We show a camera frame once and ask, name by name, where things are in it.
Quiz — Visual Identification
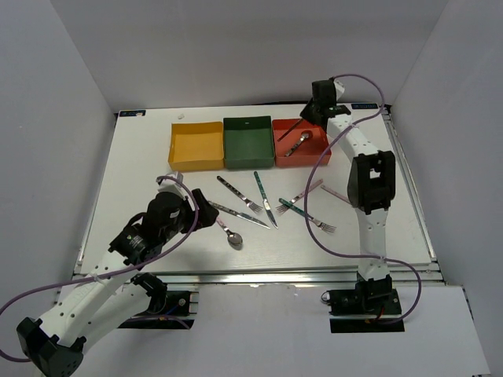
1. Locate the pink handled fork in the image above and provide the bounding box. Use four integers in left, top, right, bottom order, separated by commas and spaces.
276, 179, 323, 214

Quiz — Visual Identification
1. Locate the black patterned handle fork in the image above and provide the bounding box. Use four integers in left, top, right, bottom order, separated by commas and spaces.
216, 175, 263, 214

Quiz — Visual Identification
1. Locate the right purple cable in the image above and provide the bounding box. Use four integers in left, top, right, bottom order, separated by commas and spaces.
304, 73, 424, 326

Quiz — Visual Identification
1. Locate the purple cable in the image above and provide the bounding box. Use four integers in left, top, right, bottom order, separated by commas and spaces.
0, 176, 197, 361
304, 73, 424, 326

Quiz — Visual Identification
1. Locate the right blue corner label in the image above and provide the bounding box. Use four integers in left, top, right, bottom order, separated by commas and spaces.
351, 103, 380, 110

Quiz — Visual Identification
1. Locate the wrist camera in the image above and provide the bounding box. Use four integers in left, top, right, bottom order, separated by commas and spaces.
332, 79, 345, 98
156, 171, 187, 199

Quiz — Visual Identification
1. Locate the teal handled knife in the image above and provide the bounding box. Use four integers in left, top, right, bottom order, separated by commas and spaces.
254, 171, 278, 229

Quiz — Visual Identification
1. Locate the yellow paper box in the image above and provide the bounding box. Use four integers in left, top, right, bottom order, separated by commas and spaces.
167, 122, 225, 172

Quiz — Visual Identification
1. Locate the pink handled spoon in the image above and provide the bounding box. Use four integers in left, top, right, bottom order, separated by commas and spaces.
216, 218, 244, 250

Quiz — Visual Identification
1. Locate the red paper box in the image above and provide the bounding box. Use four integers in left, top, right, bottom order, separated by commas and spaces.
272, 119, 329, 168

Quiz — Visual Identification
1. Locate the teal handled fork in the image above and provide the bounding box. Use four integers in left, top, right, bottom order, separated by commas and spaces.
279, 198, 336, 233

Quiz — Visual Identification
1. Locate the left blue corner label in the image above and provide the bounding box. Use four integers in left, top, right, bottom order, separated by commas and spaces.
118, 109, 146, 117

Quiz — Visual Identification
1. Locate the teal handled spoon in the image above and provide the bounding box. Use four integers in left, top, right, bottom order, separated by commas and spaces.
277, 118, 304, 143

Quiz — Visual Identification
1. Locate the green paper box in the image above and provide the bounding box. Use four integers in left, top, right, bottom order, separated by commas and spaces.
223, 115, 275, 170

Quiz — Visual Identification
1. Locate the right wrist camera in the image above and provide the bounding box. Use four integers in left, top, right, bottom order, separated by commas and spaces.
332, 79, 345, 98

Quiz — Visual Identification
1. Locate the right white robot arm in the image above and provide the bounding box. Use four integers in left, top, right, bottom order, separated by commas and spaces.
300, 77, 396, 313

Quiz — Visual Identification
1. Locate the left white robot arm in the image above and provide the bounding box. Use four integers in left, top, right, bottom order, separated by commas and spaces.
17, 189, 218, 376

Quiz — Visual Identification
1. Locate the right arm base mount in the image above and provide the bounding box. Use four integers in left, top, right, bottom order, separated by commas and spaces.
321, 275, 405, 334

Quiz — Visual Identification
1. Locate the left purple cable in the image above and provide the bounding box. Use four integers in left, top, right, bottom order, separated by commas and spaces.
0, 176, 197, 361

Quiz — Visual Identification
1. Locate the pink handled knife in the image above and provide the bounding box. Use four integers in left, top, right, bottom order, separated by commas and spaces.
320, 185, 351, 204

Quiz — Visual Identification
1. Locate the black patterned handle knife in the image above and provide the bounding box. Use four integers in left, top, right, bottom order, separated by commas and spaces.
208, 201, 269, 229

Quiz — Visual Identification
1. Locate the blue corner label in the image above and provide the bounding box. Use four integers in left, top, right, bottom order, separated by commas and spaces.
351, 103, 380, 110
118, 109, 146, 117

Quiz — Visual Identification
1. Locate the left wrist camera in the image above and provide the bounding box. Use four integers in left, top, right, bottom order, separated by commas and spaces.
156, 171, 187, 199

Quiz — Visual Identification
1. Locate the black handled spoon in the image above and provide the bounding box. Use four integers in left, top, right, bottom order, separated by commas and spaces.
284, 131, 313, 157

